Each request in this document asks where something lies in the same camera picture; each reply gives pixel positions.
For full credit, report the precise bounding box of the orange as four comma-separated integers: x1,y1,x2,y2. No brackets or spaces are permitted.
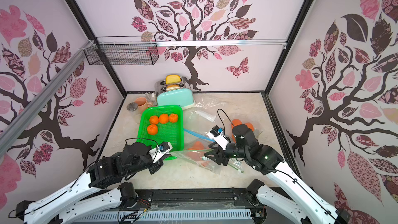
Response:
147,124,158,135
149,116,159,125
169,114,179,123
159,114,169,124

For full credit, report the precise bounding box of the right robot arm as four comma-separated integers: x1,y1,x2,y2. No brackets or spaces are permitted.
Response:
205,124,350,224

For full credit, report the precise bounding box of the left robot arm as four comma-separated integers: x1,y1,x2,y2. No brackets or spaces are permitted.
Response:
15,142,173,224

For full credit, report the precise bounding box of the green plastic basket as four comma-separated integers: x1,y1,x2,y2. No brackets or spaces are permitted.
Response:
136,105,184,151

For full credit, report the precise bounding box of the pink ceramic mug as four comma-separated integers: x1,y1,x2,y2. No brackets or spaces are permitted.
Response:
134,97,153,114

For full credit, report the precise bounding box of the mint green toaster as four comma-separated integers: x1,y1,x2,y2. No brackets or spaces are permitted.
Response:
155,76,195,110

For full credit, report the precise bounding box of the yellow toast slice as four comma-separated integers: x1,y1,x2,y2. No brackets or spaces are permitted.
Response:
165,74,181,85

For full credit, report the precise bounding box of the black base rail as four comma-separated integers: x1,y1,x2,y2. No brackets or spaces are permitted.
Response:
77,188,324,224

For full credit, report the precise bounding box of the white slotted cable duct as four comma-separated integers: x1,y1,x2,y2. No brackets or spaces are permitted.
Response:
74,209,252,224

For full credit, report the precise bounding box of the black wire wall basket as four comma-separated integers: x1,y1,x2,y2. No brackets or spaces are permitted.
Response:
84,34,160,66

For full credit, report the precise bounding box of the aluminium rail bar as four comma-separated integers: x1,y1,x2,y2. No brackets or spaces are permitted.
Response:
1,40,94,156

